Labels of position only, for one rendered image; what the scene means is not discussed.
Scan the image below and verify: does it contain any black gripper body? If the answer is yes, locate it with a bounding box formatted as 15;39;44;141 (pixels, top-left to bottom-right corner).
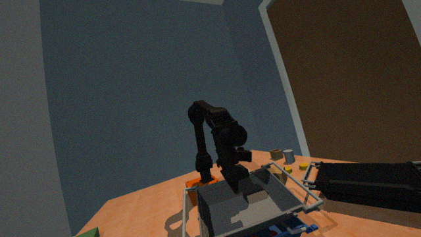
216;146;249;183

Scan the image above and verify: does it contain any grey cylinder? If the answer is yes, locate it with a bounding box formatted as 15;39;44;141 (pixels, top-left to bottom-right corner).
284;149;295;163

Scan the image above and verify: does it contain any blue plastic tray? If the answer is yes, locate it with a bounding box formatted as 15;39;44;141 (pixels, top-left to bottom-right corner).
252;216;318;237

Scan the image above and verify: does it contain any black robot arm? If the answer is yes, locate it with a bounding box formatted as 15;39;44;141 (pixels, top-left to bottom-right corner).
187;100;252;184

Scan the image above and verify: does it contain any small green block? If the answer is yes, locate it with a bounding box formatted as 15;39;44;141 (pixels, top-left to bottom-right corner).
76;227;100;237

